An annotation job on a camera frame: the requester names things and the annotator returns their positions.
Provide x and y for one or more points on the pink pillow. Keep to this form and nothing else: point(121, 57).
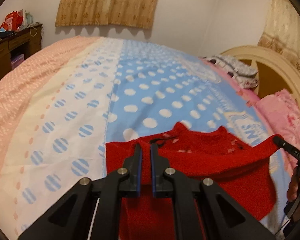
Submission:
point(287, 115)

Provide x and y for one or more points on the red cloth bag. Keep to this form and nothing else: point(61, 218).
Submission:
point(1, 27)

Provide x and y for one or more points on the pale blue bottle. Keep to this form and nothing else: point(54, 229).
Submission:
point(29, 18)

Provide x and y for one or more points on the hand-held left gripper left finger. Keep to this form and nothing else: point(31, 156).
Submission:
point(140, 160)

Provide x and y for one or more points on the dark cloth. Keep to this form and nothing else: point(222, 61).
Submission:
point(9, 33)

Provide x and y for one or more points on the person's right hand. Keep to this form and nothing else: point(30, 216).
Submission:
point(294, 185)

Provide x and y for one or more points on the long beige patterned curtain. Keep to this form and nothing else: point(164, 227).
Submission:
point(285, 30)

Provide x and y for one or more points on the bed with polka-dot cover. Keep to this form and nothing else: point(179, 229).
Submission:
point(65, 85)

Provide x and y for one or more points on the grey patterned pillow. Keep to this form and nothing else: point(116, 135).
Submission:
point(230, 63)

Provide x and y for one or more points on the dark wooden desk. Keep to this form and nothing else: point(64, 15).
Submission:
point(0, 55)

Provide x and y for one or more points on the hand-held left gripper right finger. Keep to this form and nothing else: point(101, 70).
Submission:
point(153, 160)

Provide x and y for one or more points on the red bags on desk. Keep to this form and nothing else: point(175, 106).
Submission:
point(13, 20)

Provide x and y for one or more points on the cream wooden headboard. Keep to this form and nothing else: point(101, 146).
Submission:
point(242, 52)

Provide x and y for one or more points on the short beige window curtain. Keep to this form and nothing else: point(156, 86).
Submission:
point(107, 5)

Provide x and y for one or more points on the pink box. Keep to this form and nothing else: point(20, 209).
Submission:
point(17, 61)

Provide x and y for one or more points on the red knitted sweater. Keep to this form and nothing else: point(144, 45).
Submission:
point(202, 160)

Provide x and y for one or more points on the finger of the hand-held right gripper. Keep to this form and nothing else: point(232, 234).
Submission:
point(292, 151)

